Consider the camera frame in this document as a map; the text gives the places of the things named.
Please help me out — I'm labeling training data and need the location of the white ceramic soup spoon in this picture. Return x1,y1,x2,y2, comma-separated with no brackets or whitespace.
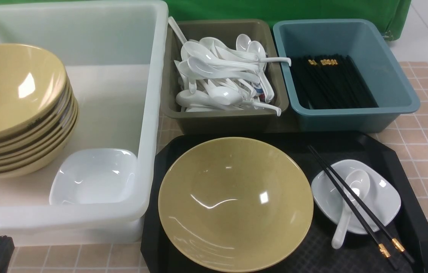
331,169,370,250

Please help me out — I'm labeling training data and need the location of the stack of tan bowls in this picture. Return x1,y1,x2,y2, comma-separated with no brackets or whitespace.
0,44,79,178

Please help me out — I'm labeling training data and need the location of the tan noodle bowl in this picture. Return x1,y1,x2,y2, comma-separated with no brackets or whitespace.
158,137,313,273

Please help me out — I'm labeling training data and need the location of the black plastic serving tray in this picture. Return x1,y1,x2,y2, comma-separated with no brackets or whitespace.
140,131,428,273

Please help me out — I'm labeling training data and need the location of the large translucent white tub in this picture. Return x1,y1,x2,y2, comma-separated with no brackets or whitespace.
0,0,168,246

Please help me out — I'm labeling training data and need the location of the pile of black chopsticks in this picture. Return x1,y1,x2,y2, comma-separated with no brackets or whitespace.
290,54,379,110

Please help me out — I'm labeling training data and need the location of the pile of white spoons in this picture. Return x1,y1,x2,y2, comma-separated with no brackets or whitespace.
168,17,292,116

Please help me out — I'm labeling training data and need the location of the white square dish in tub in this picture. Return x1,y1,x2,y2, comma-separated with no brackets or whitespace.
49,148,137,206

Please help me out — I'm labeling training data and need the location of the white square side dish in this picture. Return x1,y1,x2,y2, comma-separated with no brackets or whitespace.
311,159,401,226

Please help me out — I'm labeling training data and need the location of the olive brown spoon bin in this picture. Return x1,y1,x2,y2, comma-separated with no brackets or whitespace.
160,19,289,135

